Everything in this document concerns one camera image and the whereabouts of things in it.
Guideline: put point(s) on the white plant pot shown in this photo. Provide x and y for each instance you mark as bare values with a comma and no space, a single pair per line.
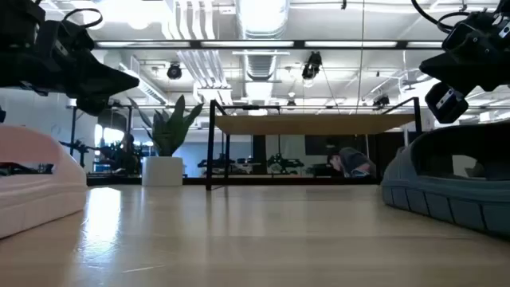
162,171

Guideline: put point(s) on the black overhead camera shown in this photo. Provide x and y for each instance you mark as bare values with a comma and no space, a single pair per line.
312,65

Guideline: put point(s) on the wooden shelf board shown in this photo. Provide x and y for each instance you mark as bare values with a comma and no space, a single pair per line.
311,124

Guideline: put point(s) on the overhead frame beam with lights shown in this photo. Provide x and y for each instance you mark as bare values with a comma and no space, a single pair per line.
247,44

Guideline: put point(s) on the black round hanging spotlight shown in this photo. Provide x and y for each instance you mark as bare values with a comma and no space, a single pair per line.
174,71

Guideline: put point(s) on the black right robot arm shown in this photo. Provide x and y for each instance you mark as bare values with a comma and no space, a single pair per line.
506,14

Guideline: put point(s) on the green leafy plant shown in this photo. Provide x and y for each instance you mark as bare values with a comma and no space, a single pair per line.
171,131

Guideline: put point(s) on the silver ceiling air duct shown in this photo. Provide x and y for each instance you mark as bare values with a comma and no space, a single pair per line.
261,20

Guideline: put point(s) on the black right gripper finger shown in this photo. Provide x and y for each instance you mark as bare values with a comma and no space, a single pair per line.
464,85
458,68

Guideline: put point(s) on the black table edge rail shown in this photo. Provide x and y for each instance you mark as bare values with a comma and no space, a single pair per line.
239,181

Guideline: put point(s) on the dark blue rubber slide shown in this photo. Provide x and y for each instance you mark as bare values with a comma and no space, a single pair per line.
438,199

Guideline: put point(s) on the black background robot station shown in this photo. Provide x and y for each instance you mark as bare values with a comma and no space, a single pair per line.
227,164

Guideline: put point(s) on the black background robot arm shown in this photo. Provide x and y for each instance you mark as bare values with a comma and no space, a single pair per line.
285,163

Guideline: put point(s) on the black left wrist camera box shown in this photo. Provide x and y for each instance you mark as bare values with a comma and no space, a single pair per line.
92,105

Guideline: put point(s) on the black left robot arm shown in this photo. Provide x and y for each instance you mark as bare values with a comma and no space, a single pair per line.
20,16

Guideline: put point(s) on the dark background workstation frame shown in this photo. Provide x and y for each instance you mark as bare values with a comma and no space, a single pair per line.
119,157

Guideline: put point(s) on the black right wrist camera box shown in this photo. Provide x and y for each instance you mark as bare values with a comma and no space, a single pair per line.
446,103

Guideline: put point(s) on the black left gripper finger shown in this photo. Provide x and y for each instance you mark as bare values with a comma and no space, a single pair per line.
103,92
99,75

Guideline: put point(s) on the small black hanging camera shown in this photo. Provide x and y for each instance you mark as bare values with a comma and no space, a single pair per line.
381,100

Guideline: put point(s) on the person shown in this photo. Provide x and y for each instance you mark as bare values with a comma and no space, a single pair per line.
352,161

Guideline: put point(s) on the pink rubber slide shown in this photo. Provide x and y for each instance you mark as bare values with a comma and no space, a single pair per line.
40,207

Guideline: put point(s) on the black metal shelf frame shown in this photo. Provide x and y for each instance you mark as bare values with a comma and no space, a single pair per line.
209,151

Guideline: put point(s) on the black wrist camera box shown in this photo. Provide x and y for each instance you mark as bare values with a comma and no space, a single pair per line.
92,105
446,103

